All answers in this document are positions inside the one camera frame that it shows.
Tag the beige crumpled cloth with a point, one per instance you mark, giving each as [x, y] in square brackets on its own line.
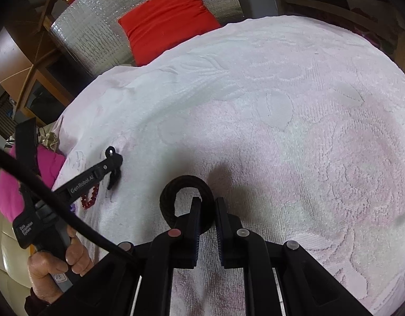
[48, 139]

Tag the silver foil insulation panel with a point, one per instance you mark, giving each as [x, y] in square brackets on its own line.
[102, 34]

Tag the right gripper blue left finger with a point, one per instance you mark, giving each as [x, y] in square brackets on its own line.
[192, 235]

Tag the person's left hand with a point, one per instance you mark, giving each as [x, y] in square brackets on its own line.
[42, 265]

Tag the wooden cabinet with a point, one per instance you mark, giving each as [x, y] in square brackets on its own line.
[26, 63]

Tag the small red pillow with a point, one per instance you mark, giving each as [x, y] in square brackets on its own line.
[156, 26]

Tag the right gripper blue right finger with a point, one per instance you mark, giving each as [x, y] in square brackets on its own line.
[225, 234]

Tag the pink white bed blanket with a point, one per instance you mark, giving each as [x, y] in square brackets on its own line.
[299, 125]

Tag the black velvet scrunchie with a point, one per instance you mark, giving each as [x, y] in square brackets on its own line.
[176, 199]

